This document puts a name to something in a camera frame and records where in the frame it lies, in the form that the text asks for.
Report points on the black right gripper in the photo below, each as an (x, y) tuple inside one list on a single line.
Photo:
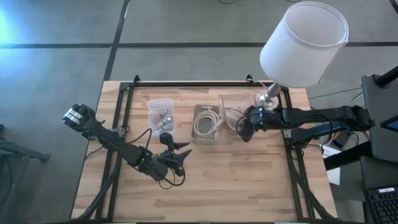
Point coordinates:
[(258, 119)]

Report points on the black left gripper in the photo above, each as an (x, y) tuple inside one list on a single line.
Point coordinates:
[(169, 161)]

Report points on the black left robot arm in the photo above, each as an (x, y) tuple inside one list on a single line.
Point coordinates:
[(112, 140)]

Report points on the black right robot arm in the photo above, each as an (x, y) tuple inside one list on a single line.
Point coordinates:
[(317, 119)]

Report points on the white plastic bin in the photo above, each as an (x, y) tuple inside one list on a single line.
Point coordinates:
[(205, 141)]

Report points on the clear plastic bin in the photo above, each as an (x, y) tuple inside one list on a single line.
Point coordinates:
[(236, 99)]

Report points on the white shade silver table lamp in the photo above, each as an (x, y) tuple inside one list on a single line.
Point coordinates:
[(298, 53)]

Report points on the white paper sheet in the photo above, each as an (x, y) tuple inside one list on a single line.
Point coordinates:
[(332, 174)]

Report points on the black side desk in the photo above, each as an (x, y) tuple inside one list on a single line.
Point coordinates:
[(379, 124)]

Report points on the small lit screen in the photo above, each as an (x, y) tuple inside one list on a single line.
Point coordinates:
[(391, 124)]

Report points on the black slanted pole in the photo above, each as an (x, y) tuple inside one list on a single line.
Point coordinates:
[(387, 77)]

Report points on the black keyboard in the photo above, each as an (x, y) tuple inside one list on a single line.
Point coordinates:
[(384, 207)]

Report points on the black floor stand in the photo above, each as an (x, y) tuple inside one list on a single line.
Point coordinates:
[(18, 152)]

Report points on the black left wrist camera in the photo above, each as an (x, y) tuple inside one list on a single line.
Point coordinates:
[(167, 138)]

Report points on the black aluminium rig frame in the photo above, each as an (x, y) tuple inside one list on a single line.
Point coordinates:
[(199, 84)]

